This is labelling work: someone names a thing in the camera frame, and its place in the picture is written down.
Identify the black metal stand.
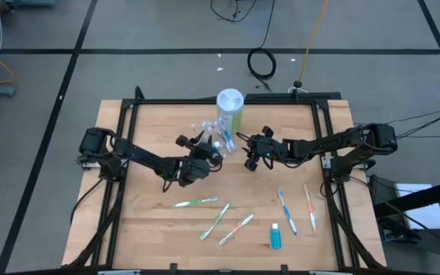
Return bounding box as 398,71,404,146
372,177,440,275

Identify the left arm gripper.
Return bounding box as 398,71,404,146
176,131,225,168

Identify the yellow cable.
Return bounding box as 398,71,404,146
298,0,330,83

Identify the coiled black cable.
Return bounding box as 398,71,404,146
247,0,277,92

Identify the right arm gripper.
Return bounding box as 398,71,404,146
236,125,287,173

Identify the black cable loop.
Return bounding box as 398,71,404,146
209,0,258,23

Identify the clear acrylic organizer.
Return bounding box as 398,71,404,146
189,118,240,156

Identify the small blue mouthwash bottle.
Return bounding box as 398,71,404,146
269,222,283,251

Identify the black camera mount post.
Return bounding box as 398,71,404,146
287,79,309,101

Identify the white green wipes canister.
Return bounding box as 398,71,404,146
215,88,245,134

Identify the black aluminium table frame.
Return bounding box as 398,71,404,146
62,86,387,275

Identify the white box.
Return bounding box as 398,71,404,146
394,183,440,231

